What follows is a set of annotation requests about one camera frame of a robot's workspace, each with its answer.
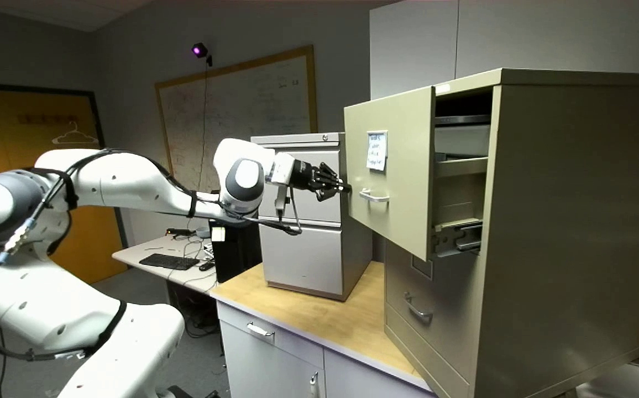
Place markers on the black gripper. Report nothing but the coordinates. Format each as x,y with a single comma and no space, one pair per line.
311,177

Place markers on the beige file cabinet drawer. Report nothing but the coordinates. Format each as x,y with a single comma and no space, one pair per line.
392,169

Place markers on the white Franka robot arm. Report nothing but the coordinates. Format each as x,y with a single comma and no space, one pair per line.
111,184

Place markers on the white drawer label card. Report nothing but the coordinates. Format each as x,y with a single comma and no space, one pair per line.
376,151

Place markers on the grey two-drawer file cabinet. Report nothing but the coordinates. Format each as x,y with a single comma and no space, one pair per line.
311,250

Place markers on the beige closed cabinet drawer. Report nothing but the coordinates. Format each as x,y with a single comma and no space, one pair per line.
429,339

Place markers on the white counter base cabinet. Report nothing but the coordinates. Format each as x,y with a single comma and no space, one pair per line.
276,365

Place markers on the beige metal file cabinet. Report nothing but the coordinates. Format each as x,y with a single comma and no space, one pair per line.
575,234

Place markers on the black computer tower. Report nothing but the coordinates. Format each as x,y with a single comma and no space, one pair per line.
235,255

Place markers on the wood-framed whiteboard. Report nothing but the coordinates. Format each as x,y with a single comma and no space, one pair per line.
244,95

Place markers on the black computer mouse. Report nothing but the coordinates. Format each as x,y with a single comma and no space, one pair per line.
207,265

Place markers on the light office desk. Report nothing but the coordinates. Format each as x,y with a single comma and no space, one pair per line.
187,277

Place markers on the black keyboard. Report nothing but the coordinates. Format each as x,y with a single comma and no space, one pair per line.
170,261

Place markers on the orange wooden door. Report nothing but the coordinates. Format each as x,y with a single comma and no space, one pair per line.
9,125

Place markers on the camera with purple light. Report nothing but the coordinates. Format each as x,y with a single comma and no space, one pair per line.
199,51

